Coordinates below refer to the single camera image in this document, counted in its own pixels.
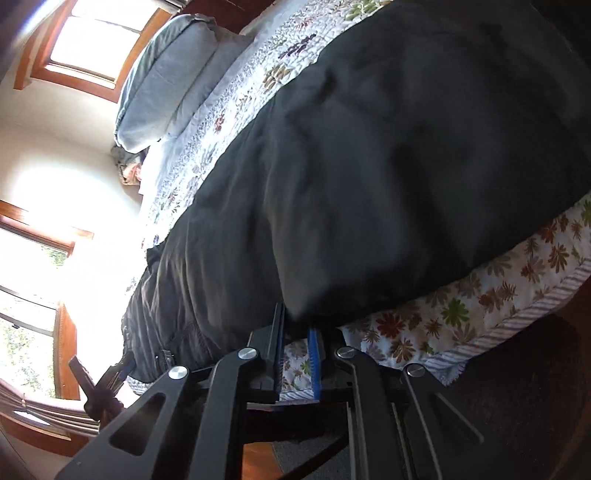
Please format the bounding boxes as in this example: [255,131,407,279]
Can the black padded pants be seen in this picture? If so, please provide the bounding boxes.
[122,1,590,383]

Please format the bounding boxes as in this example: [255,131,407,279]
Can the wooden framed window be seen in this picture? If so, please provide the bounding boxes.
[1,202,96,457]

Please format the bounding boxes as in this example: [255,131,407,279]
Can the floral quilted bedspread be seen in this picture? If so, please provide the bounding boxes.
[142,1,590,398]

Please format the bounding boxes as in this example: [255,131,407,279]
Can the pile of clothes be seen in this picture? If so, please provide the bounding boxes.
[110,145,148,186]

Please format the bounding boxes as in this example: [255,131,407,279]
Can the top grey pillow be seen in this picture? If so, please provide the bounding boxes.
[114,14,218,153]

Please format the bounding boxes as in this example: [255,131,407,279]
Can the grey pillow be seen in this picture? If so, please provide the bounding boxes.
[165,27,253,137]
[114,14,218,153]

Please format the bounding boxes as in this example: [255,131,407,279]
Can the bottom grey pillow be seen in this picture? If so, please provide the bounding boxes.
[165,27,253,137]

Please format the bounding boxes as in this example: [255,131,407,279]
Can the window above headboard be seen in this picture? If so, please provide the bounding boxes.
[13,1,172,103]

